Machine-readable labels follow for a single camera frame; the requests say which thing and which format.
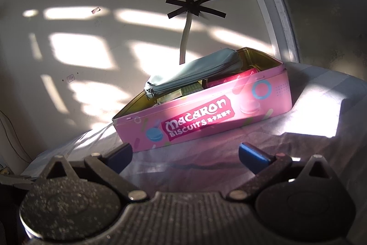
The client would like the pale green patterned box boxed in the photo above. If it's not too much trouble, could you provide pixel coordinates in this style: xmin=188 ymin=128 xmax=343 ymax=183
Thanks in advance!
xmin=156 ymin=89 xmax=182 ymax=103

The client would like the thick white cable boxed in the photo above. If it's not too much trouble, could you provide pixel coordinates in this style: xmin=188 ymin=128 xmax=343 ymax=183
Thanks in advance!
xmin=179 ymin=11 xmax=192 ymax=65

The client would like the pink pouch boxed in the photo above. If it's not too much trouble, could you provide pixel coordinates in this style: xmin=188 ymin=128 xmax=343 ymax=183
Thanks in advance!
xmin=206 ymin=67 xmax=260 ymax=88

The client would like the teal zipper pouch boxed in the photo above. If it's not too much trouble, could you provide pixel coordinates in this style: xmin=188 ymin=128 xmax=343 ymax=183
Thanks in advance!
xmin=144 ymin=48 xmax=244 ymax=100

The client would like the pink biscuit tin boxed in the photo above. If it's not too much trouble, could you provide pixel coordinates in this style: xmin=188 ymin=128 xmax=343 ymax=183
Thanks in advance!
xmin=112 ymin=47 xmax=293 ymax=152

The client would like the white window frame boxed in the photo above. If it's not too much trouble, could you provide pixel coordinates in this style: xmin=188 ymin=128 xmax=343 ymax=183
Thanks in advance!
xmin=232 ymin=0 xmax=367 ymax=62

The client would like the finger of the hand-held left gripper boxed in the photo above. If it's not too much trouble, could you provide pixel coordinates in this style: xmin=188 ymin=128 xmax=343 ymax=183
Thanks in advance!
xmin=0 ymin=174 xmax=34 ymax=190

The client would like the black tape cross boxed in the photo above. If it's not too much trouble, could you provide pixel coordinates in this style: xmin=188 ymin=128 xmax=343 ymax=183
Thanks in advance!
xmin=166 ymin=0 xmax=230 ymax=20

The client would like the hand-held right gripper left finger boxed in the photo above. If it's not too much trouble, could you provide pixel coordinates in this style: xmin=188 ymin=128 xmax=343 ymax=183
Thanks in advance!
xmin=39 ymin=142 xmax=150 ymax=202

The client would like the thin brown wall cable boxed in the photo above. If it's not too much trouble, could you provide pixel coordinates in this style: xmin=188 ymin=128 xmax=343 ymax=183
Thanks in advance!
xmin=0 ymin=110 xmax=32 ymax=162

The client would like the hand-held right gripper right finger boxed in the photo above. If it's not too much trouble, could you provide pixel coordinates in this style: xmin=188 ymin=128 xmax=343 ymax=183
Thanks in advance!
xmin=228 ymin=142 xmax=336 ymax=201

